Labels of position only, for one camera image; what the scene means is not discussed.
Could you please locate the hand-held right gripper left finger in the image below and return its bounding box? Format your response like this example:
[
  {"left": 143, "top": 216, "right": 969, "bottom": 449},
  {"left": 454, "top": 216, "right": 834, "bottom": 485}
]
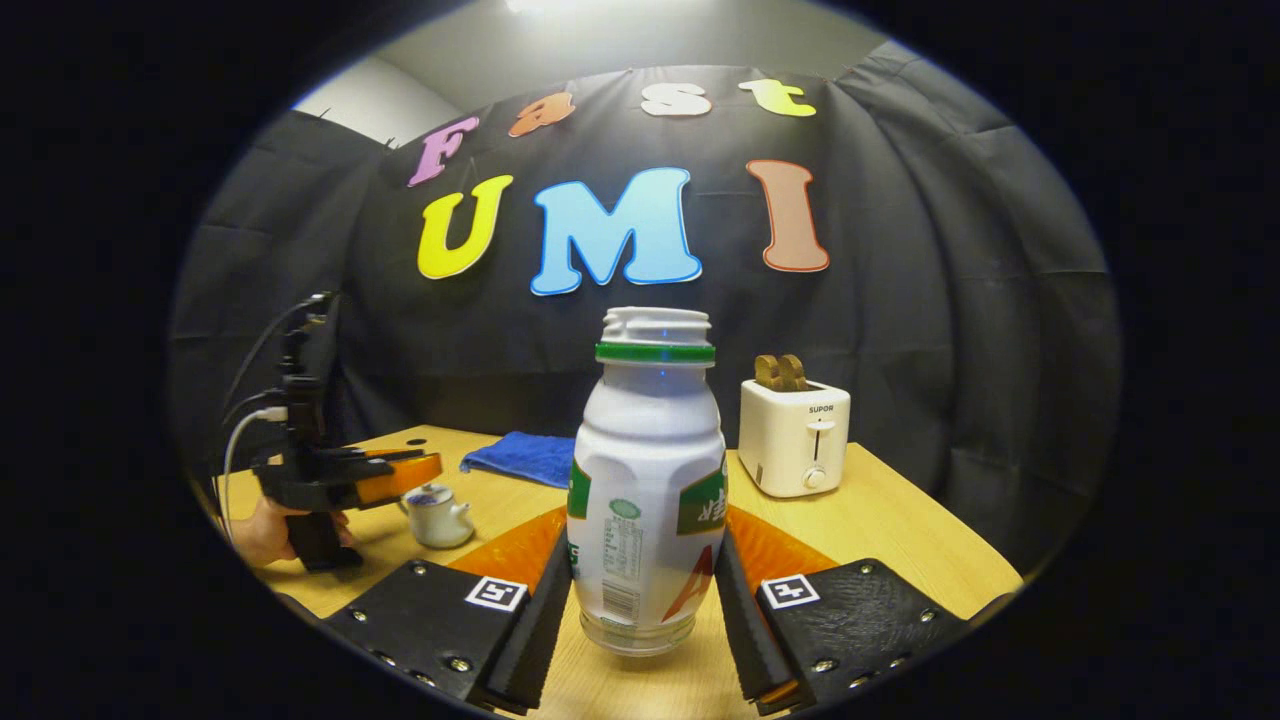
[{"left": 325, "top": 507, "right": 576, "bottom": 713}]

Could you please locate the black cable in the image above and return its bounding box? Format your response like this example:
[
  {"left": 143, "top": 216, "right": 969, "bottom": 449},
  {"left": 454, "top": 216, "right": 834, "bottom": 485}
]
[
  {"left": 222, "top": 388, "right": 289, "bottom": 426},
  {"left": 222, "top": 295, "right": 331, "bottom": 416}
]

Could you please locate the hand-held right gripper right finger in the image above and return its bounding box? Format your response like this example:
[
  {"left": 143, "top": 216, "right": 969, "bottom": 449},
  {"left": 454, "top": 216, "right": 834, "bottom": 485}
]
[{"left": 715, "top": 505, "right": 971, "bottom": 716}]

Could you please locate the white toaster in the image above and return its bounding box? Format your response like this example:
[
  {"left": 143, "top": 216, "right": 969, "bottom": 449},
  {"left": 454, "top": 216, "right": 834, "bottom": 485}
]
[{"left": 738, "top": 378, "right": 852, "bottom": 499}]

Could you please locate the white cable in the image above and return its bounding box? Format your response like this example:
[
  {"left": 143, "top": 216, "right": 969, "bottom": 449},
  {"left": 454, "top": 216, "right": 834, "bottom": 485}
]
[{"left": 220, "top": 406, "right": 290, "bottom": 536}]

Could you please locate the blue folded towel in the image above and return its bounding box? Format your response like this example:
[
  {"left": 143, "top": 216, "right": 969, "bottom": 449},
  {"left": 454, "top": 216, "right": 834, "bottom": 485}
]
[{"left": 460, "top": 431, "right": 578, "bottom": 490}]

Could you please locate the white plastic water bottle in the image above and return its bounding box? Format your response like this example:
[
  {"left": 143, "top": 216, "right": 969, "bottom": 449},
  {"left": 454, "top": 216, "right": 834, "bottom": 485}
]
[{"left": 567, "top": 306, "right": 728, "bottom": 658}]

